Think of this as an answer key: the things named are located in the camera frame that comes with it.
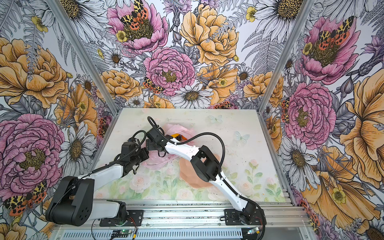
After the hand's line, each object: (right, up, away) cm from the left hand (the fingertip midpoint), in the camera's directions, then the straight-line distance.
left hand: (148, 155), depth 93 cm
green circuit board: (-6, -32, -22) cm, 39 cm away
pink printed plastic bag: (+9, -1, -1) cm, 9 cm away
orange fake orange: (+16, +12, 0) cm, 20 cm away
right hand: (+3, +4, +4) cm, 6 cm away
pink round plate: (+25, -10, -5) cm, 27 cm away
